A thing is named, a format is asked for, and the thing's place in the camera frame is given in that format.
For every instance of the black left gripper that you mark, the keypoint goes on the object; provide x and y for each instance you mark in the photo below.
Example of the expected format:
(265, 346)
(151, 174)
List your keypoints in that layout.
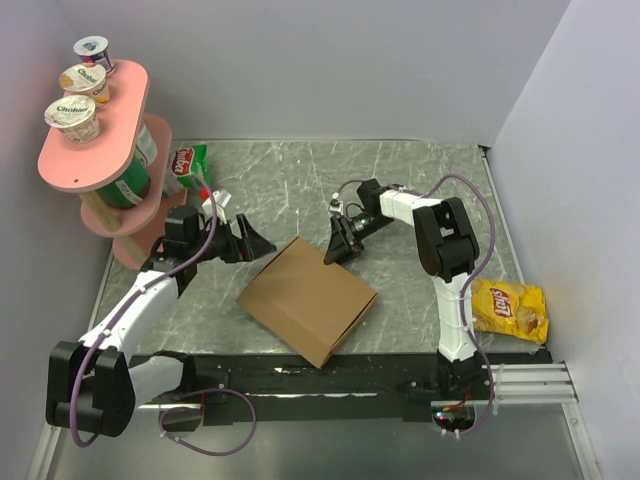
(249, 247)

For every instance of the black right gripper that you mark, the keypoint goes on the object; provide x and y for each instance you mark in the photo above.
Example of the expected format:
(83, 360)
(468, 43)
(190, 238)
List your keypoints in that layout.
(342, 244)

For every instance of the brown cardboard paper box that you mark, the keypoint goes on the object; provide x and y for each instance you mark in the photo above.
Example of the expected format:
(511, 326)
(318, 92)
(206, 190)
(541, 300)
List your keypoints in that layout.
(311, 306)

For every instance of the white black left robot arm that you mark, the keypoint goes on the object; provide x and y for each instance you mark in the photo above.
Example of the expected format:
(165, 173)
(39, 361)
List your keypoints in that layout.
(92, 386)

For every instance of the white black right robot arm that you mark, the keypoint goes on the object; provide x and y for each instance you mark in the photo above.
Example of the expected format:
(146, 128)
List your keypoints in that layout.
(447, 251)

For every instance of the green red snack bag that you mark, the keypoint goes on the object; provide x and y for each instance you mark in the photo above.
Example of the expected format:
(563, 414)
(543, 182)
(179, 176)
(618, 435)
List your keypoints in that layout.
(183, 166)

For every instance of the green cylindrical can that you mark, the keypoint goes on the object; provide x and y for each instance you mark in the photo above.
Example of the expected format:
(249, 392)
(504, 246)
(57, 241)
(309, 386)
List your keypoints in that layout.
(129, 189)

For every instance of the white green label container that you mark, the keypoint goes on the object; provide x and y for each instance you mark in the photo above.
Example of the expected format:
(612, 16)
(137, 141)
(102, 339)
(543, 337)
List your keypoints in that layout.
(145, 148)

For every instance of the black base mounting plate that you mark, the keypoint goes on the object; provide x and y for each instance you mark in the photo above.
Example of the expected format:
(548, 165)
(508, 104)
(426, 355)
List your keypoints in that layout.
(271, 387)

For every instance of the yellow Lays chips bag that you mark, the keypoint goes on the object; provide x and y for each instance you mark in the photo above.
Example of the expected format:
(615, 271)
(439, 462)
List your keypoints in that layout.
(511, 309)

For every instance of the small electronics board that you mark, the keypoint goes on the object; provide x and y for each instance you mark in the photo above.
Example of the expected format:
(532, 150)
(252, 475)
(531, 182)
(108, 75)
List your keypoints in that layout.
(458, 418)

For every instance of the white Chobani yogurt cup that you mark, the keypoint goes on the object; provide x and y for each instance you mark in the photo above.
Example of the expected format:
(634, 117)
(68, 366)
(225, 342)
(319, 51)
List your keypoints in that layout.
(75, 117)

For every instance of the orange Chobani yogurt cup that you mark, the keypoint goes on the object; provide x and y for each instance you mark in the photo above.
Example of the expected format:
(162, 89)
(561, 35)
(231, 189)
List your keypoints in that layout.
(87, 79)

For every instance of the blue white yogurt cup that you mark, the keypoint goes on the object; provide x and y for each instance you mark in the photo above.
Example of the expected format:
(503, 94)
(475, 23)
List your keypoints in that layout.
(95, 49)

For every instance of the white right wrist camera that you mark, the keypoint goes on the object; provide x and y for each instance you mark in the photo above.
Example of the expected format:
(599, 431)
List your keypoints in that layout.
(336, 205)

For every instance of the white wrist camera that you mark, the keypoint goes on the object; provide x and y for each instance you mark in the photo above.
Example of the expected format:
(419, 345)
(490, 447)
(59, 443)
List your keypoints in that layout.
(336, 205)
(216, 203)

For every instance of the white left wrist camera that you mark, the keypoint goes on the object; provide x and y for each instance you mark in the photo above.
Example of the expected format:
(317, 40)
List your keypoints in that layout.
(216, 203)

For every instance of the aluminium frame rail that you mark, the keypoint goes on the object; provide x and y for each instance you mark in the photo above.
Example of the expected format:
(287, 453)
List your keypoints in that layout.
(533, 384)

